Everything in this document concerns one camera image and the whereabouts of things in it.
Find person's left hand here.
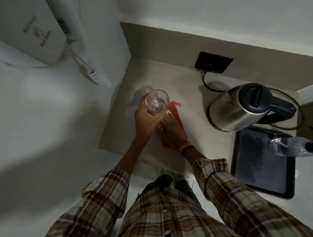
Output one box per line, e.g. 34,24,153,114
134,94,166,141

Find black wristband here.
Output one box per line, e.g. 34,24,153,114
182,146,196,157

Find white coiled cord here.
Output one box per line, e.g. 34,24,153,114
73,52,112,89

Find black rectangular tray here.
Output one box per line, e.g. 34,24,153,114
230,125,296,200

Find person's left forearm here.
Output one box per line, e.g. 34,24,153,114
82,137,152,220

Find red cloth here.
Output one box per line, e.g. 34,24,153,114
149,101,188,148

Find black wall socket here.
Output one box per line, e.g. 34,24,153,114
195,51,234,74

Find person's right hand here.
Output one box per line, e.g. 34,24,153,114
158,110,190,149

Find stainless steel electric kettle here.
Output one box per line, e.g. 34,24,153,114
207,83,297,133

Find orange wristband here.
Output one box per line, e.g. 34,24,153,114
178,142,194,153

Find clear plastic water bottle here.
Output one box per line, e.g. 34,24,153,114
269,136,313,158

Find clear drinking glass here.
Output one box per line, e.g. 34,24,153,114
145,90,170,115

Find white hair dryer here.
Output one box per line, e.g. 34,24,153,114
46,0,89,64

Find dark trousers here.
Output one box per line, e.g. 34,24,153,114
135,174,202,207

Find brown plaid shirt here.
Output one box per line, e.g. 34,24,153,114
45,158,313,237

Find person's right forearm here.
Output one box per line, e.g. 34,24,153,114
182,146,269,220

